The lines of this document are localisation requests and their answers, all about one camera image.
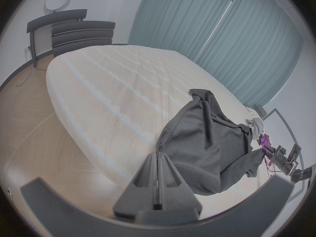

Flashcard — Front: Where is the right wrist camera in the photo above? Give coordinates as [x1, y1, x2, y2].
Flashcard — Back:
[288, 144, 302, 162]

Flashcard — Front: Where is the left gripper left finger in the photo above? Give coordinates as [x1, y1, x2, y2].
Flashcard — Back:
[113, 153, 158, 218]

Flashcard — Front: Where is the grey garment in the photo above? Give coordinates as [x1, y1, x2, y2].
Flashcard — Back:
[244, 118, 265, 138]

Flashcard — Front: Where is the black T-shirt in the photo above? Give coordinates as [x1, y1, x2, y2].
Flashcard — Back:
[156, 89, 268, 196]

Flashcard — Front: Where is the black cable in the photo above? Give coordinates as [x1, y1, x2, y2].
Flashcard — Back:
[16, 47, 47, 87]

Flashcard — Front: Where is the bed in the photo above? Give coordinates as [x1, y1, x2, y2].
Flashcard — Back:
[46, 45, 304, 202]

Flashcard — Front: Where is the grey bedside table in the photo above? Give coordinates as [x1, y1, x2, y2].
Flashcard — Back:
[243, 103, 267, 118]

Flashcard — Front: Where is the blue-green curtain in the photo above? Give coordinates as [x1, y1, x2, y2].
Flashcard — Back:
[128, 0, 241, 62]
[195, 0, 303, 108]

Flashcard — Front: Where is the black dressing table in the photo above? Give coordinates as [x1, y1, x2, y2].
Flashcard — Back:
[27, 9, 88, 67]

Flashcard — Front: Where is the purple garment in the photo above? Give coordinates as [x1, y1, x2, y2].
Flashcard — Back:
[259, 133, 272, 149]

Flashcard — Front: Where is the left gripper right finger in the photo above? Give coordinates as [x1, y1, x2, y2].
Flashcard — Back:
[158, 152, 203, 217]

